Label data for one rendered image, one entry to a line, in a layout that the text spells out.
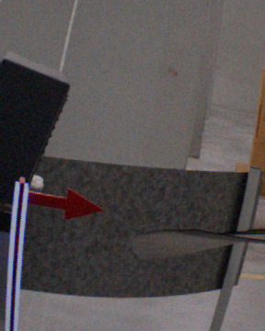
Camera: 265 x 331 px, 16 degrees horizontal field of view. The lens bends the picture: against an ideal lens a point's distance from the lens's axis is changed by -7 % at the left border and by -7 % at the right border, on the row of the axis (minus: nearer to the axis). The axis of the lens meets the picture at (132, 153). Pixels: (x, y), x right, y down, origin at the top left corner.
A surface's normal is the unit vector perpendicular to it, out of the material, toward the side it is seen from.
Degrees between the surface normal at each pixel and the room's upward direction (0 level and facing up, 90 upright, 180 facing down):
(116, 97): 90
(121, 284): 90
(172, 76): 90
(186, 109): 90
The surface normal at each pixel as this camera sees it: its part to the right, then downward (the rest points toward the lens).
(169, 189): 0.55, 0.20
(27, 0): -0.10, 0.11
